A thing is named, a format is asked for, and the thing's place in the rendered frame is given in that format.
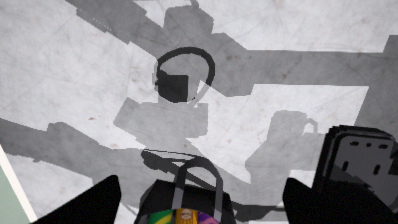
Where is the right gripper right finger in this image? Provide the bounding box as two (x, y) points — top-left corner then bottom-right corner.
(282, 177), (370, 224)

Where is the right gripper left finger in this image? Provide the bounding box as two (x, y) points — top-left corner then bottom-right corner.
(30, 175), (122, 224)

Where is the orange drink can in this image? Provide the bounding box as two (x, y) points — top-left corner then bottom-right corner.
(174, 209), (198, 224)

